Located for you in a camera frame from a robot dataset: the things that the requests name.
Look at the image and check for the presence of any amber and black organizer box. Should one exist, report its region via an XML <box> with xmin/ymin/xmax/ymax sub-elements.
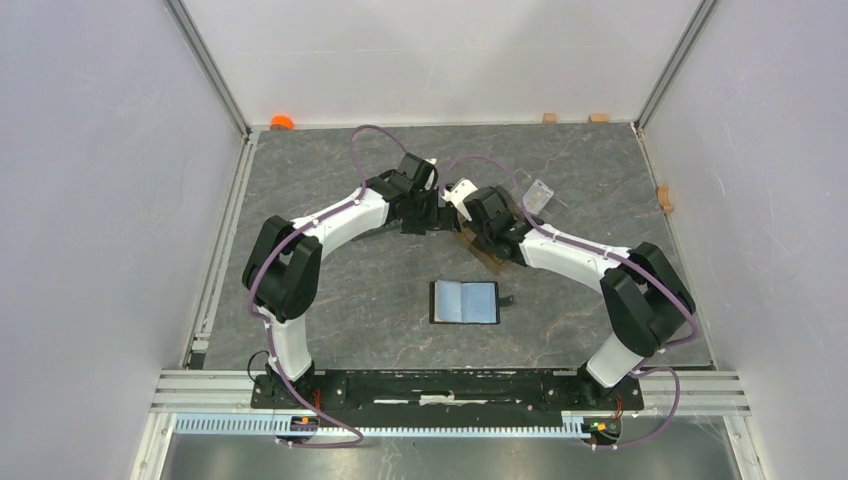
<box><xmin>456</xmin><ymin>228</ymin><xmax>510</xmax><ymax>275</ymax></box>

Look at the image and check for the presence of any black card holder wallet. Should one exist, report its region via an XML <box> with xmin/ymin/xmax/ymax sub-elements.
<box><xmin>429</xmin><ymin>280</ymin><xmax>515</xmax><ymax>325</ymax></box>

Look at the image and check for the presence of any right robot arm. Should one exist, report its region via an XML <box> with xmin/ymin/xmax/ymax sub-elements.
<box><xmin>441</xmin><ymin>180</ymin><xmax>699</xmax><ymax>408</ymax></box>

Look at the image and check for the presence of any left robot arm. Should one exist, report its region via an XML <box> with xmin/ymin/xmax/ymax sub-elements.
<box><xmin>242</xmin><ymin>153</ymin><xmax>440</xmax><ymax>408</ymax></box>

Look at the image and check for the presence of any orange round cap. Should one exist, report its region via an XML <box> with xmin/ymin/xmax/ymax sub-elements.
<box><xmin>269</xmin><ymin>115</ymin><xmax>294</xmax><ymax>131</ymax></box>

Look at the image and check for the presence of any curved wooden piece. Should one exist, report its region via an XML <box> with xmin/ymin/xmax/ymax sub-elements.
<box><xmin>656</xmin><ymin>185</ymin><xmax>675</xmax><ymax>215</ymax></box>

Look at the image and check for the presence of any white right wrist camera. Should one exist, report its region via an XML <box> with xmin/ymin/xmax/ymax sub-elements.
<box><xmin>441</xmin><ymin>178</ymin><xmax>479</xmax><ymax>220</ymax></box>

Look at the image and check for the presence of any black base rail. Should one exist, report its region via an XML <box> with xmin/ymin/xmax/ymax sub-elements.
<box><xmin>250</xmin><ymin>368</ymin><xmax>645</xmax><ymax>429</ymax></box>

